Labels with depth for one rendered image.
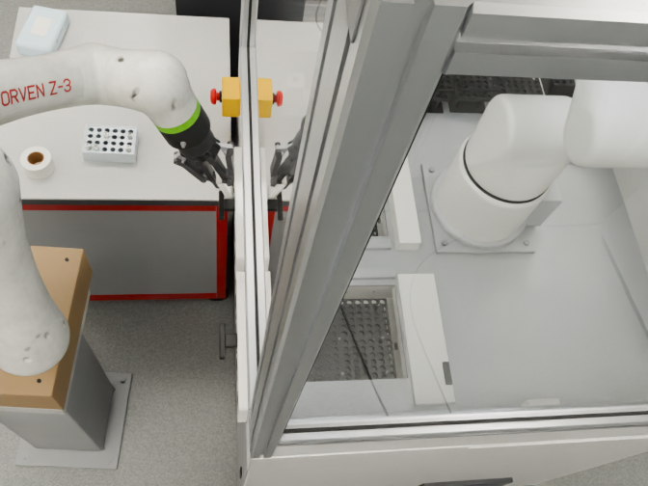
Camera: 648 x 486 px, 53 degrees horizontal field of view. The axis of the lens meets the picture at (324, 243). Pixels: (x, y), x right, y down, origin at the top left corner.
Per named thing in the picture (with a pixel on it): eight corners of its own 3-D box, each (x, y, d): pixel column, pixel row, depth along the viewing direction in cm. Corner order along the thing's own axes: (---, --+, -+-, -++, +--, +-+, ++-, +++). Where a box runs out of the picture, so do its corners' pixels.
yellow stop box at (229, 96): (219, 117, 162) (219, 98, 156) (219, 94, 165) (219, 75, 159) (239, 118, 163) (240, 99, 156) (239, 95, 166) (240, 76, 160)
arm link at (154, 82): (157, 92, 103) (183, 39, 106) (93, 82, 106) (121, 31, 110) (191, 142, 115) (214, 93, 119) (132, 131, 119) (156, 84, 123)
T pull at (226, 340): (219, 360, 128) (219, 358, 127) (219, 324, 131) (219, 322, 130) (237, 360, 128) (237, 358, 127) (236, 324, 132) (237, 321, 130)
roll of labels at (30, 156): (44, 150, 159) (40, 141, 156) (60, 170, 158) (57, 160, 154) (18, 164, 157) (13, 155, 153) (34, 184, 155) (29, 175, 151)
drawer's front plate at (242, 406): (237, 422, 131) (239, 411, 121) (235, 290, 144) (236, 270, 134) (246, 422, 131) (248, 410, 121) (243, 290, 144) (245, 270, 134)
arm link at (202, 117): (151, 142, 117) (200, 132, 115) (154, 91, 122) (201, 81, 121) (166, 159, 122) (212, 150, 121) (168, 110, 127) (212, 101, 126)
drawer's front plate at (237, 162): (234, 281, 145) (236, 259, 135) (233, 172, 158) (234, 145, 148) (243, 280, 145) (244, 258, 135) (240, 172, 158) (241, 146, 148)
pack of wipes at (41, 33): (53, 62, 172) (49, 50, 168) (17, 55, 172) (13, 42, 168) (71, 22, 179) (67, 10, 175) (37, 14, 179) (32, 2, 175)
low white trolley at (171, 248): (54, 314, 218) (-18, 198, 151) (72, 161, 246) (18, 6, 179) (228, 310, 227) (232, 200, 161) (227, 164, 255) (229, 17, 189)
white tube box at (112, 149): (84, 160, 160) (81, 151, 156) (88, 133, 164) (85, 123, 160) (135, 163, 162) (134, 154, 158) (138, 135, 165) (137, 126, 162)
